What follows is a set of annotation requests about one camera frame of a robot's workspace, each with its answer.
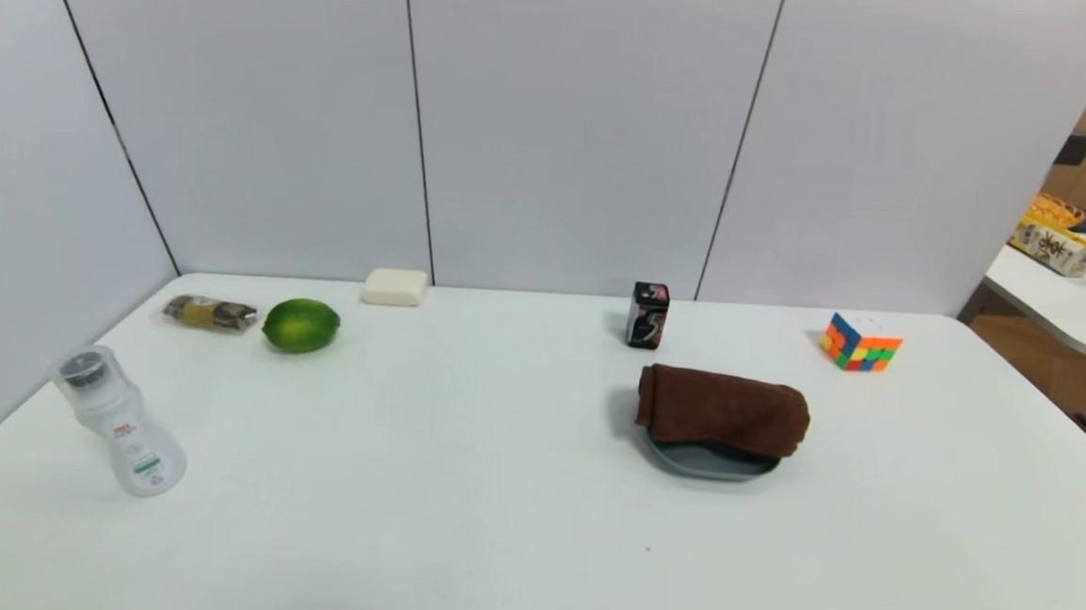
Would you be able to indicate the brown towel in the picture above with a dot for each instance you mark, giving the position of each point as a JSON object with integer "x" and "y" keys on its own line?
{"x": 720, "y": 410}

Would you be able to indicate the grey-blue square dish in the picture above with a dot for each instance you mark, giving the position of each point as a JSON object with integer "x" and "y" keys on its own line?
{"x": 708, "y": 461}

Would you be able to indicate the black pink printed box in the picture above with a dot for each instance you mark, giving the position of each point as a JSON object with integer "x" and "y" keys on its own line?
{"x": 648, "y": 315}

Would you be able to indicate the white soap bar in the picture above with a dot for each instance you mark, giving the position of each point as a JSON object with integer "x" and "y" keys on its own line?
{"x": 394, "y": 286}

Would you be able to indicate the green lime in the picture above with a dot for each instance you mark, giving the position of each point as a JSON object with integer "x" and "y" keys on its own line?
{"x": 300, "y": 325}

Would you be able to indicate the colourful puzzle cube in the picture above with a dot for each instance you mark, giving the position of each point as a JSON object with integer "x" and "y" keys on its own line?
{"x": 861, "y": 343}

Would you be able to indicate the brown snack in clear wrapper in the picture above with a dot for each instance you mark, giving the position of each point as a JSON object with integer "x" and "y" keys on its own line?
{"x": 208, "y": 312}

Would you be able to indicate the clear plastic bottle black cap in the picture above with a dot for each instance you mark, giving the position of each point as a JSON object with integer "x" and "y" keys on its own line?
{"x": 116, "y": 425}

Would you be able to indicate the beige printed carton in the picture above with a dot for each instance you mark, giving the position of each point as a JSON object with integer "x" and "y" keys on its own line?
{"x": 1056, "y": 245}

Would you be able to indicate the white side table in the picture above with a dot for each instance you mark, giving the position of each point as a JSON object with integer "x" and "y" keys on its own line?
{"x": 1062, "y": 299}

